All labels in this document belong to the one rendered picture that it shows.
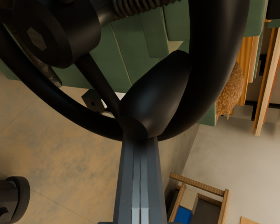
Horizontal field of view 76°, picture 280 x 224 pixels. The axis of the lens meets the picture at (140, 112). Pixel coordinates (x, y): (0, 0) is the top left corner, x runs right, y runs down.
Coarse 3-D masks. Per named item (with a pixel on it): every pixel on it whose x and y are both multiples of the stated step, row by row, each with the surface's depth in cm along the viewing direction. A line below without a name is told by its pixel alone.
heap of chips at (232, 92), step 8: (232, 72) 36; (240, 72) 38; (232, 80) 35; (240, 80) 37; (224, 88) 34; (232, 88) 35; (240, 88) 36; (224, 96) 35; (232, 96) 35; (216, 104) 36; (224, 104) 36; (232, 104) 37; (216, 112) 37; (224, 112) 37; (216, 120) 39
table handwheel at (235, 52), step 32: (32, 0) 12; (64, 0) 13; (96, 0) 17; (192, 0) 8; (224, 0) 8; (0, 32) 22; (32, 32) 14; (64, 32) 13; (96, 32) 16; (192, 32) 10; (224, 32) 9; (32, 64) 25; (64, 64) 15; (96, 64) 18; (224, 64) 10; (64, 96) 26; (192, 96) 12; (96, 128) 24
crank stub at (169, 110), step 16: (160, 64) 9; (176, 64) 9; (192, 64) 11; (144, 80) 8; (160, 80) 8; (176, 80) 8; (128, 96) 8; (144, 96) 7; (160, 96) 8; (176, 96) 8; (128, 112) 7; (144, 112) 7; (160, 112) 7; (128, 128) 8; (144, 128) 7; (160, 128) 8
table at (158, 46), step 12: (144, 12) 20; (156, 12) 19; (144, 24) 20; (156, 24) 20; (144, 36) 22; (156, 36) 21; (156, 48) 22; (168, 48) 21; (180, 48) 31; (204, 120) 39
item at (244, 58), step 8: (248, 40) 39; (240, 48) 40; (248, 48) 40; (240, 56) 42; (248, 56) 41; (240, 64) 43; (248, 64) 42; (248, 72) 44; (240, 96) 48; (240, 104) 50
